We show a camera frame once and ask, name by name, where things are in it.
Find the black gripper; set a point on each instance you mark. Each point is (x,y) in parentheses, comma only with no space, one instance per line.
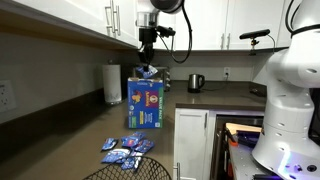
(147,36)

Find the blue snack packet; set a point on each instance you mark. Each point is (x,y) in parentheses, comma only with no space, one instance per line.
(116,156)
(147,71)
(144,146)
(109,144)
(132,140)

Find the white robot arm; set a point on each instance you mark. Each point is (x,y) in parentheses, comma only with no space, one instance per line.
(284,146)

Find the blue snack box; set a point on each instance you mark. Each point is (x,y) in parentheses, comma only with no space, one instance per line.
(145,103)

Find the blue snack packet front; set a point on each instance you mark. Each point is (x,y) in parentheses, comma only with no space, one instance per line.
(116,156)

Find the silver toaster oven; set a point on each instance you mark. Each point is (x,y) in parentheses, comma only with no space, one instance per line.
(162,73)

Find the white paper towel roll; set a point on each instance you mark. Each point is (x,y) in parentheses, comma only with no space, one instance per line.
(112,82)

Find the stainless electric kettle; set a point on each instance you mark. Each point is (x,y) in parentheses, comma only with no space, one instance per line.
(195,83)

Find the white upper cabinets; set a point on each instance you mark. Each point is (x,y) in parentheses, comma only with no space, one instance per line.
(214,24)

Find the white lower cabinet door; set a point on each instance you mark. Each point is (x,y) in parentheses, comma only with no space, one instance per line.
(190,136)

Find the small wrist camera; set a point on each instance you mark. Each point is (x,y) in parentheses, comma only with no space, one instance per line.
(165,31)

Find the far wall outlet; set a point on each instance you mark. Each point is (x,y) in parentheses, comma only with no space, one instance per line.
(226,71)

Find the black camera on stand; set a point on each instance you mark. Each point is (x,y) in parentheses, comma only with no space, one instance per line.
(252,36)

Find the black wire mesh basket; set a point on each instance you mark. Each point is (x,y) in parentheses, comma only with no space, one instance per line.
(133,168)

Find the white wall outlet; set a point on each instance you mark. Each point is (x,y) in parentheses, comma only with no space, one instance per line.
(7,97)

